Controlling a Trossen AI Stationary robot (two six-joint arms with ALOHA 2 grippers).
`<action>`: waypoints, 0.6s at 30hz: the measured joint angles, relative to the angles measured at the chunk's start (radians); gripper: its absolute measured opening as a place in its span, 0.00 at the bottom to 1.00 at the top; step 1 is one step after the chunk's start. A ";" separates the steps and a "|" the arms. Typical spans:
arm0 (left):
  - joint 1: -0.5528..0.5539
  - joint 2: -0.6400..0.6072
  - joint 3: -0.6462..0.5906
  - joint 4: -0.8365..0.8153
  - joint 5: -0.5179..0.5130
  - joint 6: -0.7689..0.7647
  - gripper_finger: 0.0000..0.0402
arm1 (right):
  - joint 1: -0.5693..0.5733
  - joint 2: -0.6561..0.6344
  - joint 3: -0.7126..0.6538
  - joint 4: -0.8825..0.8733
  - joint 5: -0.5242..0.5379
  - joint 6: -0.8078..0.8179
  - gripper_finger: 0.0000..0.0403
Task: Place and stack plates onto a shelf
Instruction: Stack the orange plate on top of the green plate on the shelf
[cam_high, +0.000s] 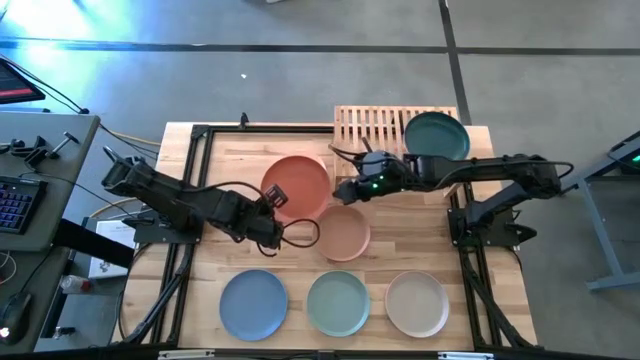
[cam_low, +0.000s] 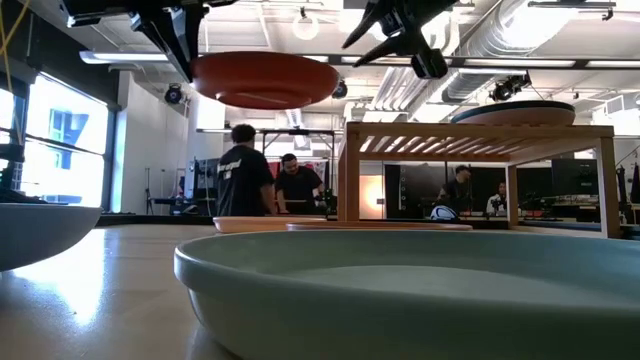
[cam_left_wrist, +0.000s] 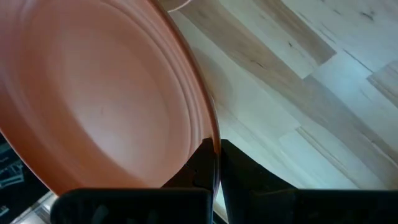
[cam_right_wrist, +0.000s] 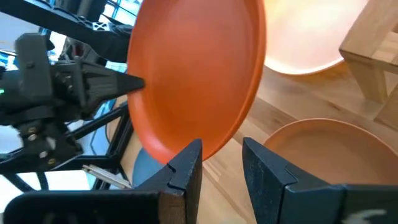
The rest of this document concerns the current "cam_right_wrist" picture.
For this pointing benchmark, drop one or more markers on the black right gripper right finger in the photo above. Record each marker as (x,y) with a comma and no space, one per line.
(280,199)

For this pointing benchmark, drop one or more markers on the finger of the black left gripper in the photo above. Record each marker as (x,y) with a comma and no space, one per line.
(112,85)

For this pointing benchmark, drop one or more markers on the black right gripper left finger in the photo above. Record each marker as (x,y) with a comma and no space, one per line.
(174,199)

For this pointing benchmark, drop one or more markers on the blue plate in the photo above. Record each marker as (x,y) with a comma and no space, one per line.
(146,169)

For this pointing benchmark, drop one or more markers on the terracotta pink plate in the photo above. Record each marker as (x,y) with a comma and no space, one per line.
(335,155)

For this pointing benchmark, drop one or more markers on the orange plate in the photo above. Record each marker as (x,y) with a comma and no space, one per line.
(192,77)

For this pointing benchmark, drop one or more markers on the pale pinkish beige plate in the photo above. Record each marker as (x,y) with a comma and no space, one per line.
(304,37)

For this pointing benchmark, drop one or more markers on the wooden slatted shelf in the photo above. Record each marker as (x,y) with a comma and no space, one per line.
(363,34)

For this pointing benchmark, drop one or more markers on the black metal mounting frame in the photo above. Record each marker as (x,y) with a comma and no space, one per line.
(115,146)

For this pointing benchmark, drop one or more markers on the silver aluminium bracket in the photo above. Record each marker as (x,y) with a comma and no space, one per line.
(105,175)

